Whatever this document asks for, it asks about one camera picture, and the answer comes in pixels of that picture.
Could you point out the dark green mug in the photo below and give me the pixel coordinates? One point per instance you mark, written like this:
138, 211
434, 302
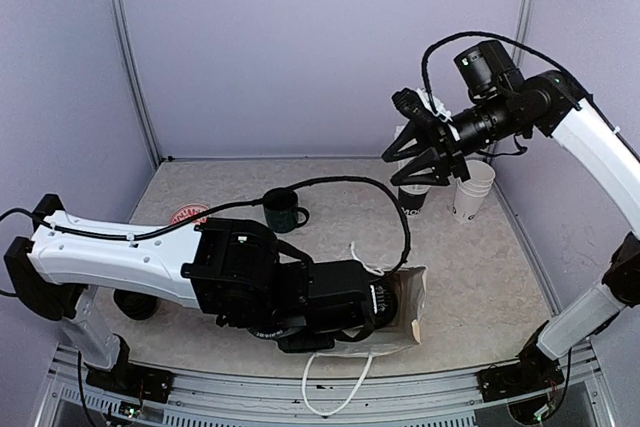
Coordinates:
282, 211

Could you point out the left aluminium frame post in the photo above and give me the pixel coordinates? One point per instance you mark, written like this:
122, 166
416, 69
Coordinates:
126, 50

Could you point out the front aluminium rail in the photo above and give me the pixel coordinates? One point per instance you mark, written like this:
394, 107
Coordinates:
448, 398

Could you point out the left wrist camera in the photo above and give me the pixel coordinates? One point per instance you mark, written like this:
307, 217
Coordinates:
385, 303

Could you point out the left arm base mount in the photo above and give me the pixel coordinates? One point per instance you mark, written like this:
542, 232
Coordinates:
133, 380

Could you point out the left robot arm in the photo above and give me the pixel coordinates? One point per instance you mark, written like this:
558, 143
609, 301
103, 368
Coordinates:
235, 270

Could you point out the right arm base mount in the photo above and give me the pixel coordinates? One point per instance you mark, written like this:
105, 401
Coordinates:
527, 375

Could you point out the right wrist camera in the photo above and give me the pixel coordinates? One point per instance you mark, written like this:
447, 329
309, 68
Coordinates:
418, 107

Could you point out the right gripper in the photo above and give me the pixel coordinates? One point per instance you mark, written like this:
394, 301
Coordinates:
442, 151

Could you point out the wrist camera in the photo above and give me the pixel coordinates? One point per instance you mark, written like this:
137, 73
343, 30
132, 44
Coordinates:
385, 303
418, 107

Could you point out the stack of white cups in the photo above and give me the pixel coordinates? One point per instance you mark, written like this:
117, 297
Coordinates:
470, 194

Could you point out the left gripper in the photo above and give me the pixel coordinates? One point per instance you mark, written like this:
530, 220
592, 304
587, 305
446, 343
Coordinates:
307, 345

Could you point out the brown paper bag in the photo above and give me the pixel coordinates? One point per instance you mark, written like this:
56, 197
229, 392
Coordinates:
403, 333

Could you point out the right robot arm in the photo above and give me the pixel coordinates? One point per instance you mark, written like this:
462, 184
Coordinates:
554, 102

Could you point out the stack of black lids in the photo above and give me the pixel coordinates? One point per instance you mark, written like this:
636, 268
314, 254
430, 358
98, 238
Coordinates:
136, 306

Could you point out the black cup with straws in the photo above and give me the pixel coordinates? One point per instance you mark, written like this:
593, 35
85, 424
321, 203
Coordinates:
411, 197

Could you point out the red patterned bowl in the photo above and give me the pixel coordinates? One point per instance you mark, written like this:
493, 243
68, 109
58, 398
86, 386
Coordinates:
188, 211

